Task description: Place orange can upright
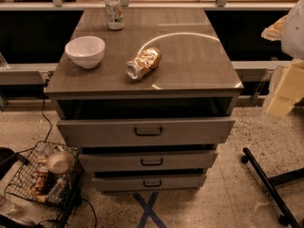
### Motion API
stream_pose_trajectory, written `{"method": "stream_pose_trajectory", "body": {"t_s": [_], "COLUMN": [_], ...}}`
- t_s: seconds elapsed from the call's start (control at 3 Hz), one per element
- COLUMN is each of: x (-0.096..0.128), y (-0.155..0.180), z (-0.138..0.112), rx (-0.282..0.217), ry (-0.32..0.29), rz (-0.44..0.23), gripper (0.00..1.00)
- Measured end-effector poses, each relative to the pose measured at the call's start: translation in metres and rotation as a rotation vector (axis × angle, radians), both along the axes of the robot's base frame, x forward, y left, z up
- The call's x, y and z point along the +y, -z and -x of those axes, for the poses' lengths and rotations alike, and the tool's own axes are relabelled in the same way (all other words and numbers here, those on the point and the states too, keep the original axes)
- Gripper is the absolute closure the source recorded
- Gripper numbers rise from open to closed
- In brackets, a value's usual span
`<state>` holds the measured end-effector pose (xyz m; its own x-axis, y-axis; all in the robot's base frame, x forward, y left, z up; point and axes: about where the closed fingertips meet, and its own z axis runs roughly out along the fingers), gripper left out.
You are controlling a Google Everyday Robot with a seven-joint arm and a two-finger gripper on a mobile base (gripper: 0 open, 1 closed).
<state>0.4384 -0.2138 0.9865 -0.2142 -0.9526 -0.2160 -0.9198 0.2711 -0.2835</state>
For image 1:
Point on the middle drawer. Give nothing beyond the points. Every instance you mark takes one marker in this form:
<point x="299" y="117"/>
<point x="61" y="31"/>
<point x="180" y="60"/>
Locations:
<point x="146" y="161"/>

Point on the grey drawer cabinet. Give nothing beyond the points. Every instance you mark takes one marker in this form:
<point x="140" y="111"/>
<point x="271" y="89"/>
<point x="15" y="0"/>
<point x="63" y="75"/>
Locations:
<point x="195" y="78"/>

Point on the snack bag in basket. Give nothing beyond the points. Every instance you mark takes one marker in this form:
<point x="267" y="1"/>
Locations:
<point x="40" y="181"/>

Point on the drawer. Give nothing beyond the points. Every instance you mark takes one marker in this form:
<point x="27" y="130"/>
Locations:
<point x="146" y="161"/>
<point x="139" y="183"/>
<point x="145" y="132"/>

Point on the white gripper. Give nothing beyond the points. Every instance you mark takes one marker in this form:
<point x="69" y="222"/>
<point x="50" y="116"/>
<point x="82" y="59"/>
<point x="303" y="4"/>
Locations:
<point x="294" y="35"/>

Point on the orange soda can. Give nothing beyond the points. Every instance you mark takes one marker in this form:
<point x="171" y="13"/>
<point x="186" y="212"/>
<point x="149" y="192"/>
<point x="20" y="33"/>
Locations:
<point x="145" y="61"/>

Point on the bottom drawer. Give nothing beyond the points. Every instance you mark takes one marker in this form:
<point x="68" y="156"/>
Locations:
<point x="139" y="183"/>

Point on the white soda can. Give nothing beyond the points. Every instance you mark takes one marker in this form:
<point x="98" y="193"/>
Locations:
<point x="114" y="14"/>

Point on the white bowl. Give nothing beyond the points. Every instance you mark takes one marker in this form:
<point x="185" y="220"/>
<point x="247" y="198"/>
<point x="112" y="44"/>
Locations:
<point x="86" y="51"/>

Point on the plastic water bottle in basket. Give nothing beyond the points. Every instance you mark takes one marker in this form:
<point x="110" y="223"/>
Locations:
<point x="55" y="194"/>

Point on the black wire basket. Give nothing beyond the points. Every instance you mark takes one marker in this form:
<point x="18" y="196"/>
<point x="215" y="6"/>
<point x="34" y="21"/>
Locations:
<point x="21" y="181"/>

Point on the top drawer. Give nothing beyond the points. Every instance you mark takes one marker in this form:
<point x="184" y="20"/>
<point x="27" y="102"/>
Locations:
<point x="145" y="132"/>

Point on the black wheeled stand base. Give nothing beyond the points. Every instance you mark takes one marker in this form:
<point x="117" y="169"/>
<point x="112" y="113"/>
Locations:
<point x="271" y="183"/>

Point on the beige cup in basket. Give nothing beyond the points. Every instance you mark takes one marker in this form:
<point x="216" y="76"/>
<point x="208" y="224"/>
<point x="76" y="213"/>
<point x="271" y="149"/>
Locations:
<point x="60" y="162"/>

